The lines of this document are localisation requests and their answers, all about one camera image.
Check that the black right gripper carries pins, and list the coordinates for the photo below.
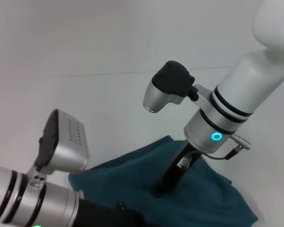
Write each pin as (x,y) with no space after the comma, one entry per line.
(172,172)

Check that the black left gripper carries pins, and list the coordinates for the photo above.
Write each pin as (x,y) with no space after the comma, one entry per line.
(109,215)

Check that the teal blue t-shirt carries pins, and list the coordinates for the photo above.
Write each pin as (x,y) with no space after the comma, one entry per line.
(132,177)

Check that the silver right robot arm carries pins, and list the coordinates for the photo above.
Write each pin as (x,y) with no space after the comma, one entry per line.
(227,106)

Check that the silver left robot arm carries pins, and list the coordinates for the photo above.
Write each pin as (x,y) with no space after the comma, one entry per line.
(38,194)

